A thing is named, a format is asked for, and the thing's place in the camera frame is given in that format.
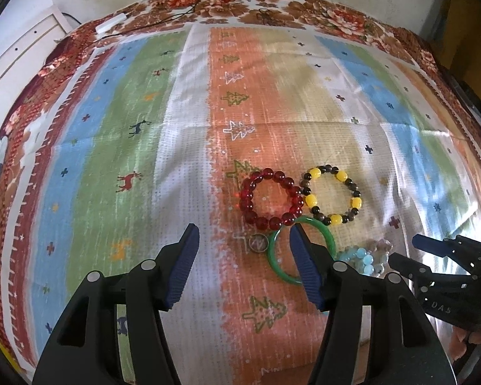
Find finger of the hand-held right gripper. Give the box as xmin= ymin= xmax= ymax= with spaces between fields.
xmin=411 ymin=234 xmax=478 ymax=261
xmin=387 ymin=253 xmax=437 ymax=287

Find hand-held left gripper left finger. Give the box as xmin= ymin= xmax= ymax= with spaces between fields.
xmin=32 ymin=223 xmax=201 ymax=385

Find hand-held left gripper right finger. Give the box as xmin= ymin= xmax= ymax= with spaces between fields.
xmin=289 ymin=223 xmax=460 ymax=385

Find green jade bangle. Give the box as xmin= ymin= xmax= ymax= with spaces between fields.
xmin=267 ymin=216 xmax=337 ymax=285

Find pastel mixed bead bracelet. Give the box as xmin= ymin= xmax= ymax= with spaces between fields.
xmin=367 ymin=238 xmax=394 ymax=258

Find light blue bead bracelet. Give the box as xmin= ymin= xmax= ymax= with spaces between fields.
xmin=337 ymin=246 xmax=390 ymax=277

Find yellow and dark bead bracelet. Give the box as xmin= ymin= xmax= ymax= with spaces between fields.
xmin=300 ymin=164 xmax=363 ymax=226

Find red bead bracelet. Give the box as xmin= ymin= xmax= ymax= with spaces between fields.
xmin=239 ymin=167 xmax=304 ymax=230

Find person's right hand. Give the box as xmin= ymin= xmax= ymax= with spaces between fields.
xmin=449 ymin=323 xmax=481 ymax=364

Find striped patterned mat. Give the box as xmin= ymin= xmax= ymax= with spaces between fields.
xmin=14 ymin=24 xmax=481 ymax=381

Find dark furniture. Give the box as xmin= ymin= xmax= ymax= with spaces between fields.
xmin=437 ymin=0 xmax=481 ymax=177

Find white charger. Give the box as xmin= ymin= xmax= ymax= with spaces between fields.
xmin=95 ymin=13 xmax=127 ymax=35

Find white headboard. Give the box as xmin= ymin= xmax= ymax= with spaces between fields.
xmin=0 ymin=6 xmax=71 ymax=101

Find black cable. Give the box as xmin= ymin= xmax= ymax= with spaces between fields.
xmin=98 ymin=0 xmax=228 ymax=43

